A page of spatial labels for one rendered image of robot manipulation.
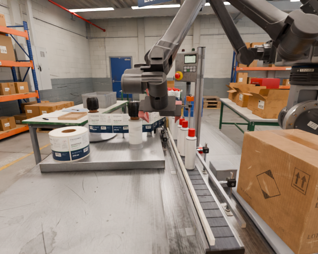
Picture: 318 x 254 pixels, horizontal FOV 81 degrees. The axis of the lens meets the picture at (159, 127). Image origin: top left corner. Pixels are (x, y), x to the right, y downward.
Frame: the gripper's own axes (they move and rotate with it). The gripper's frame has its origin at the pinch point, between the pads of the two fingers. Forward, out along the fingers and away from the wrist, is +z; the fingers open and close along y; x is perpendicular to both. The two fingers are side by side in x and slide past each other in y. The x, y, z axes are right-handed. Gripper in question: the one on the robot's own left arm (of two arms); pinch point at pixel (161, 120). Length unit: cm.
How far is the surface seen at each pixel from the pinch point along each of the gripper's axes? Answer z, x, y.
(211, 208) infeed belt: 17.8, 25.1, -17.9
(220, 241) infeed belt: 9.3, 35.6, -18.6
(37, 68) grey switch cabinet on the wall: 246, -363, 394
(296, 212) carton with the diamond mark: 4.8, 27.5, -38.6
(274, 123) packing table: 153, -112, -127
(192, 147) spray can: 25.2, -2.8, -12.3
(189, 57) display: 20, -66, -11
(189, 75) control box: 29, -59, -12
